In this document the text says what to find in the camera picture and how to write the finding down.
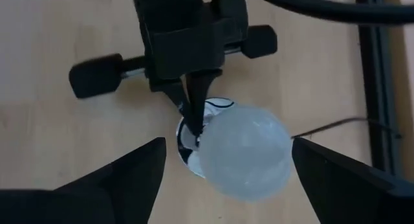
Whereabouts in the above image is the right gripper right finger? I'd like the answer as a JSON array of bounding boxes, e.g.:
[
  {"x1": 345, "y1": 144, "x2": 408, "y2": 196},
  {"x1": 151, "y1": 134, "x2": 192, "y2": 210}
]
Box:
[{"x1": 292, "y1": 137, "x2": 414, "y2": 224}]

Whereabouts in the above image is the chrome lamp base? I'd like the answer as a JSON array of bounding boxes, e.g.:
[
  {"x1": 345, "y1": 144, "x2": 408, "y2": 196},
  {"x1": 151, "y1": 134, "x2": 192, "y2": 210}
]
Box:
[{"x1": 175, "y1": 96, "x2": 235, "y2": 179}]

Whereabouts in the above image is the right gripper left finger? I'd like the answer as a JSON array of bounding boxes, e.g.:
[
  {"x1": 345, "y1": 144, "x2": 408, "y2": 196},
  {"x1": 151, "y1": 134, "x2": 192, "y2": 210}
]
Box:
[{"x1": 0, "y1": 137, "x2": 168, "y2": 224}]

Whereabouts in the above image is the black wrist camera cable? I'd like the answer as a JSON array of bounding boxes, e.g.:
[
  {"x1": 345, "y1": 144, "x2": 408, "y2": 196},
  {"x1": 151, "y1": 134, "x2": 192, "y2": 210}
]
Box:
[{"x1": 248, "y1": 0, "x2": 414, "y2": 26}]

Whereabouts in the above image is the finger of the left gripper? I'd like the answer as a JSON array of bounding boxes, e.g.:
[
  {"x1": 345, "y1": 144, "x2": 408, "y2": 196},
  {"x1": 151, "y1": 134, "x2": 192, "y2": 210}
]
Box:
[
  {"x1": 186, "y1": 69, "x2": 224, "y2": 138},
  {"x1": 161, "y1": 80, "x2": 195, "y2": 135}
]

